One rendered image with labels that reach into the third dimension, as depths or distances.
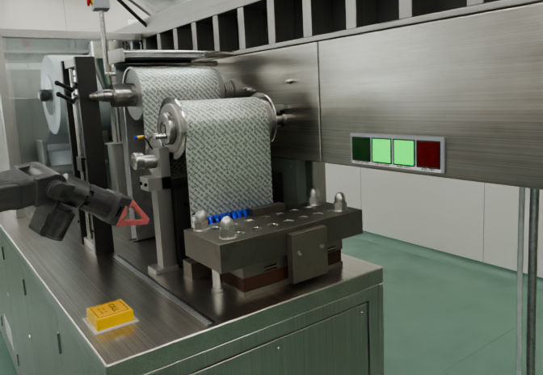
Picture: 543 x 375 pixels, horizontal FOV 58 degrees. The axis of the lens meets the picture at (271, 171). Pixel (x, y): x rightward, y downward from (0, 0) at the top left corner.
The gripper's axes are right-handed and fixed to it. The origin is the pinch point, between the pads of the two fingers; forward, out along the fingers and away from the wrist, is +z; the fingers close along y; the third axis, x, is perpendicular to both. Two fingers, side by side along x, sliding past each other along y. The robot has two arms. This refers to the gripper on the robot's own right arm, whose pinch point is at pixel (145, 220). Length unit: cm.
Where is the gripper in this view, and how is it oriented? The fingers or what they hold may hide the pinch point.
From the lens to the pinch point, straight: 112.0
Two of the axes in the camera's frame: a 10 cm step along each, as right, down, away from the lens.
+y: 5.9, 1.0, -8.0
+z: 7.1, 4.0, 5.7
